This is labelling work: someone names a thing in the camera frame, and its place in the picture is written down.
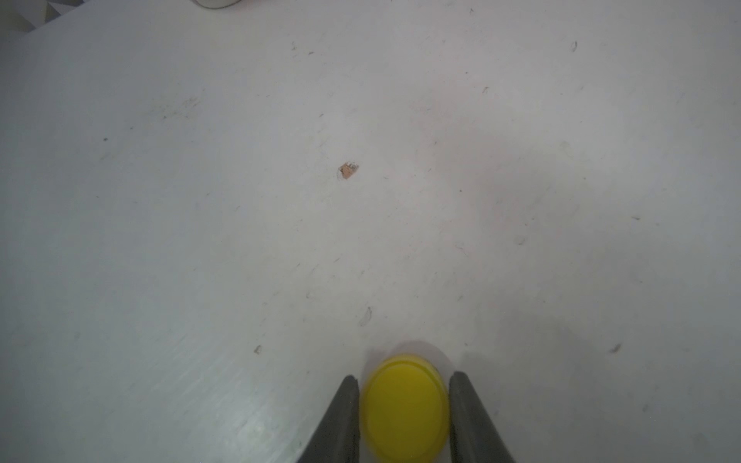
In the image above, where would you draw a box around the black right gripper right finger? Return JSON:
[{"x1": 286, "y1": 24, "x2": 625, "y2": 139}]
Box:
[{"x1": 449, "y1": 370, "x2": 515, "y2": 463}]

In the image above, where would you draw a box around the orange patterned ceramic bowl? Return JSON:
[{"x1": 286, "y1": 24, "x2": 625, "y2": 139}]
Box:
[{"x1": 194, "y1": 0, "x2": 240, "y2": 10}]

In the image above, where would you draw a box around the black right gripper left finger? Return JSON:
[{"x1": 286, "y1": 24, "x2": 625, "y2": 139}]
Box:
[{"x1": 297, "y1": 375, "x2": 360, "y2": 463}]

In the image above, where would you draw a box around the yellow jar lid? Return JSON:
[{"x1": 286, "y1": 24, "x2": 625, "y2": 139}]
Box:
[{"x1": 360, "y1": 354, "x2": 450, "y2": 462}]

